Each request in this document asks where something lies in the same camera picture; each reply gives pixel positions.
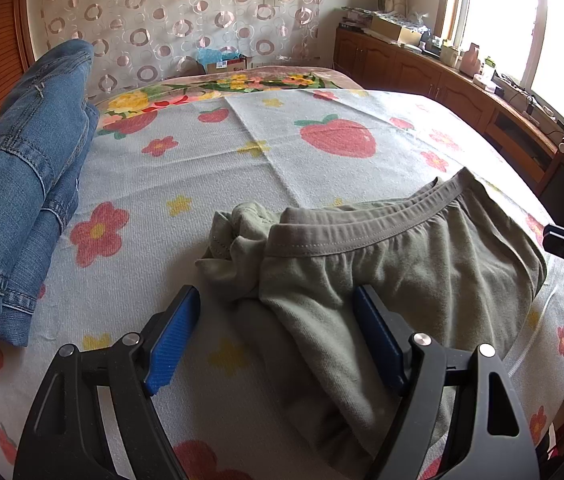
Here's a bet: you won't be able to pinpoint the grey-green pants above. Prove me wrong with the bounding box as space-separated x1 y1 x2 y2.
196 170 547 479

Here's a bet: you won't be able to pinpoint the long wooden cabinet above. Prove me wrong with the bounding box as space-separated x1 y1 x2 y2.
333 26 564 226

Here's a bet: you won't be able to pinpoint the pink bottle on cabinet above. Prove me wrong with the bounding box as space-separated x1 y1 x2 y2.
459 42 482 78

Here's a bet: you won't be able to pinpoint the white strawberry flower blanket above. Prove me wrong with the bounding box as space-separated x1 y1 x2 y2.
0 90 564 479

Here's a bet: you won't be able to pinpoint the white cup on cabinet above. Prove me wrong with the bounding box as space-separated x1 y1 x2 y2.
439 44 460 68

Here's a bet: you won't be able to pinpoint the blue denim jeans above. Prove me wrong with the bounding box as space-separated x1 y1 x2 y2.
0 39 99 347

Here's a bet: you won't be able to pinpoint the cardboard box on cabinet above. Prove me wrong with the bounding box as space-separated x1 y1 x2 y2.
370 15 422 46

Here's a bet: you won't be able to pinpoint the pink floral bedspread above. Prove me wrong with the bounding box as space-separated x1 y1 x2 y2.
96 65 362 129

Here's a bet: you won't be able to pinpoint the cardboard box with blue bag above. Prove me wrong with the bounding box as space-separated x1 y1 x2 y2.
195 48 253 74

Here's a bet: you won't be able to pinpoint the circle pattern sheer curtain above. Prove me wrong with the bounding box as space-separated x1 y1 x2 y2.
27 0 323 102

